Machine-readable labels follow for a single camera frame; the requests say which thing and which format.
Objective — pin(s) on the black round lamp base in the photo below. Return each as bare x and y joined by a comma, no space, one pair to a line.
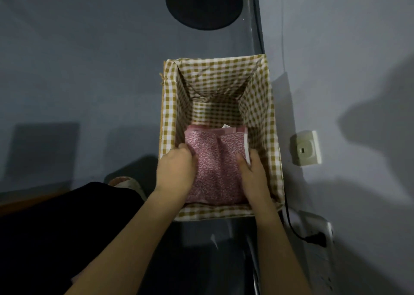
204,3

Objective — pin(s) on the white wall socket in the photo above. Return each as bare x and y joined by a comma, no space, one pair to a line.
305,148

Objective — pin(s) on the white power strip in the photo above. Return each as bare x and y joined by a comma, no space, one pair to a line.
318,249

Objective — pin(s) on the person's beige slipper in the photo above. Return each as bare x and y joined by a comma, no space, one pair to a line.
127,185

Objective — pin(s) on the person's right forearm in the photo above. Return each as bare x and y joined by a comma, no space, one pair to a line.
275,249

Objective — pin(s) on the person's left thumb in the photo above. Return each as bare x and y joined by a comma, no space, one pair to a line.
187,148

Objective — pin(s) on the person's left forearm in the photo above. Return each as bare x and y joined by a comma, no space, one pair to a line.
126,243

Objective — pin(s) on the person's right thumb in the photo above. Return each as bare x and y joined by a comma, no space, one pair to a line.
242,162

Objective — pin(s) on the person's black trousers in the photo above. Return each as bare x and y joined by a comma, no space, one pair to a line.
61,236

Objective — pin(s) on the pink patterned cloth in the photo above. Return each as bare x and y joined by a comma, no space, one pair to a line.
216,165

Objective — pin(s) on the person's left hand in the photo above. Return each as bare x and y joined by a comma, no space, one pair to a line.
173,170

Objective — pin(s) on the yellow checkered lined basket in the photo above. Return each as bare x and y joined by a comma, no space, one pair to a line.
220,136

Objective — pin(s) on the person's right hand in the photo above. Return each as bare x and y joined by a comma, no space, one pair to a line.
255,178

